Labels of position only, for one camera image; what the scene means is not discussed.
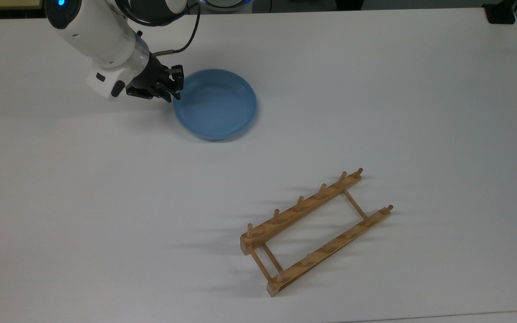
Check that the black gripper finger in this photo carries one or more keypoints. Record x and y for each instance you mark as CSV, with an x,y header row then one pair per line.
x,y
168,96
177,76

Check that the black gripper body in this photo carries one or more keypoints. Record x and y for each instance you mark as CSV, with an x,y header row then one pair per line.
x,y
153,76

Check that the black table clamp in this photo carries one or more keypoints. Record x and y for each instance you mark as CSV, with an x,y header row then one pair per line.
x,y
501,12

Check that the blue round plate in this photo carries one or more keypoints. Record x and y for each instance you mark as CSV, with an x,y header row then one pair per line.
x,y
216,105

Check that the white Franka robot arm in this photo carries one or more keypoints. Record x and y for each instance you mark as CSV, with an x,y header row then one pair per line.
x,y
97,36

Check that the yellow wooden strip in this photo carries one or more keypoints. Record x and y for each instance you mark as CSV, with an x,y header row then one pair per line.
x,y
7,4

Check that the wooden plate rack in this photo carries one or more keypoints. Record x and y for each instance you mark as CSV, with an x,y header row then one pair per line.
x,y
303,211

